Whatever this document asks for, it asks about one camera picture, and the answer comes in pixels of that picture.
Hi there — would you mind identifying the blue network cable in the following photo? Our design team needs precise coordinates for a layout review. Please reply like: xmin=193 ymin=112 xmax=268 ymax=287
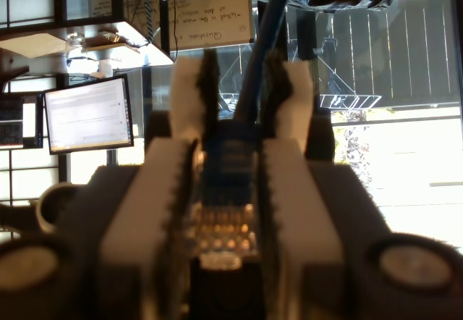
xmin=186 ymin=0 xmax=302 ymax=272

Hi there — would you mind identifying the white drying rack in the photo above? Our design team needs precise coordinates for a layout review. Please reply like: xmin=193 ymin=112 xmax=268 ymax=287
xmin=318 ymin=93 xmax=383 ymax=110

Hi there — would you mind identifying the whiteboard with handwriting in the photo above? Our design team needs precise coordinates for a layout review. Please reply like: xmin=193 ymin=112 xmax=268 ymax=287
xmin=168 ymin=0 xmax=255 ymax=51

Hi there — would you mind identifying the white cup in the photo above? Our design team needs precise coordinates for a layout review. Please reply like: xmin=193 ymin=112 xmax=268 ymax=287
xmin=98 ymin=58 xmax=114 ymax=79

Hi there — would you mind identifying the lit computer monitor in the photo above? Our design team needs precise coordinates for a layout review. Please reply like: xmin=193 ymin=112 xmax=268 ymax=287
xmin=43 ymin=75 xmax=135 ymax=156

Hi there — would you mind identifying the dark computer monitor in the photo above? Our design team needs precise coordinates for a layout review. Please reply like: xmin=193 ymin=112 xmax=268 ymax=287
xmin=0 ymin=93 xmax=44 ymax=150

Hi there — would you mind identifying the wooden table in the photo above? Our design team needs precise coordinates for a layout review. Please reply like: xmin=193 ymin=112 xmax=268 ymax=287
xmin=0 ymin=19 xmax=174 ymax=68

